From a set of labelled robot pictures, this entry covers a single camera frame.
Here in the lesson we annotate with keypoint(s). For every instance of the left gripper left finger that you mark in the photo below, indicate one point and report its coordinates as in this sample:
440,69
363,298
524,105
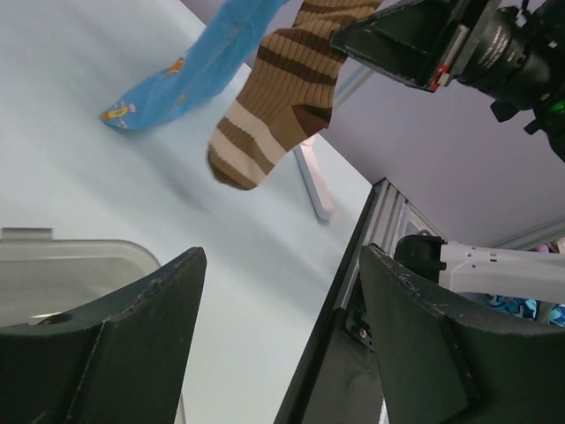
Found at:
118,359

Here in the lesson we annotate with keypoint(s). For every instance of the blue cartoon print sock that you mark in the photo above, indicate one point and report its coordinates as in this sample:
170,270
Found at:
202,73

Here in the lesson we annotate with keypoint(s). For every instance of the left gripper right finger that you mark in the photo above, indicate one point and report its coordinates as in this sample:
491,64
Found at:
446,359

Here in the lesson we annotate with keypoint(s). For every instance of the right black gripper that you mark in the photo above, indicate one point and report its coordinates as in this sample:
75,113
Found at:
421,44

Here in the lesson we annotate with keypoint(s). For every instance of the white metal drying rack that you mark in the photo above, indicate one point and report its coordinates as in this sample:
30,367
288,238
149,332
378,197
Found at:
308,164

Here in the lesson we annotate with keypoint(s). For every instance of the aluminium frame post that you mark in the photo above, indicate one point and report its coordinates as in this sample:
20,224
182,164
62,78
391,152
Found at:
386,217

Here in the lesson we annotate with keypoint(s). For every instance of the clear grey plastic bin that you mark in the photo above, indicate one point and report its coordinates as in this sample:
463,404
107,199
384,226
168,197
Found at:
42,277

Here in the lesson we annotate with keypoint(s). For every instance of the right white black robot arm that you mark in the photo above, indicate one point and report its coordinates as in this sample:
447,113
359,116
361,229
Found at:
513,55

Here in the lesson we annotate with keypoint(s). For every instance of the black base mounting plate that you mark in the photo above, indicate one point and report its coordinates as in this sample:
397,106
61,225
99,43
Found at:
347,387

